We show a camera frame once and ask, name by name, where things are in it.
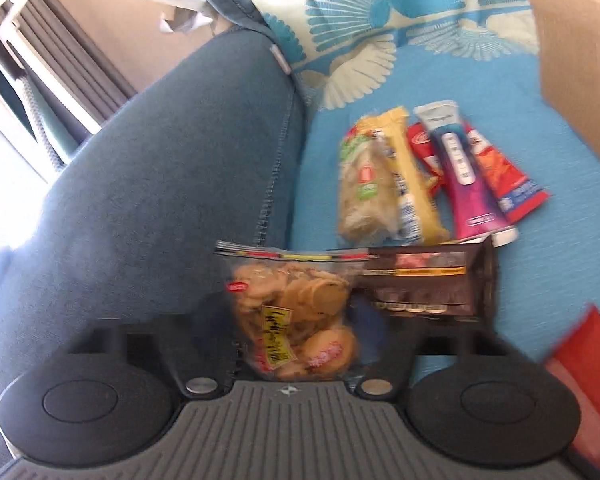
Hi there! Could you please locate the yellow snack packet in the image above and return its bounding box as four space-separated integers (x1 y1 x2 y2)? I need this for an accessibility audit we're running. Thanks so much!
357 106 451 246

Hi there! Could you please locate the clear cookie bag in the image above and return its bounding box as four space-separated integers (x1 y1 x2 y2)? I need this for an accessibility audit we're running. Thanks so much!
215 241 371 381

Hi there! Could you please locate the blue fan-print sofa cover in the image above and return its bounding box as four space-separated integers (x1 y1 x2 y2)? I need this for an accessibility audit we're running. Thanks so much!
252 0 600 376

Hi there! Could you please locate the small red snack packet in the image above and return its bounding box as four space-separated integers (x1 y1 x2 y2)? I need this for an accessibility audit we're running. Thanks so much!
406 124 446 196

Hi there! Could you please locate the purple white tube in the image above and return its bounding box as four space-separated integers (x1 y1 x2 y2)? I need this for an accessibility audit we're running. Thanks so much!
412 100 520 247

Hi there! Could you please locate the dark brown snack packet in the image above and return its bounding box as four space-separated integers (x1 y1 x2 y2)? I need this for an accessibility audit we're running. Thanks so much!
355 237 498 328

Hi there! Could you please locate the white frame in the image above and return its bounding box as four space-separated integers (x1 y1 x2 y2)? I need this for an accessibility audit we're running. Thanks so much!
0 0 101 181

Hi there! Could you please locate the pale green-label snack packet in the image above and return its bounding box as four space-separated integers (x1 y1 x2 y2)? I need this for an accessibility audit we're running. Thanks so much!
337 127 406 243

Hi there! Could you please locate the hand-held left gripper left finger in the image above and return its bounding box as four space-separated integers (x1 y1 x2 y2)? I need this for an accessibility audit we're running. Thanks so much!
70 310 241 401

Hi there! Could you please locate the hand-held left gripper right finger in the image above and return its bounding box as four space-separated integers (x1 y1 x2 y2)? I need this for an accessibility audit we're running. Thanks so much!
350 327 536 397

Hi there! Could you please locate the cardboard box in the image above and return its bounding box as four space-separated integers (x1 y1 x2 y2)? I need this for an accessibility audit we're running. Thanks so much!
524 0 600 181

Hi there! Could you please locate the grey curtain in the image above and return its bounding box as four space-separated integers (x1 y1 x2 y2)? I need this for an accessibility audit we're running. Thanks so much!
0 0 138 126

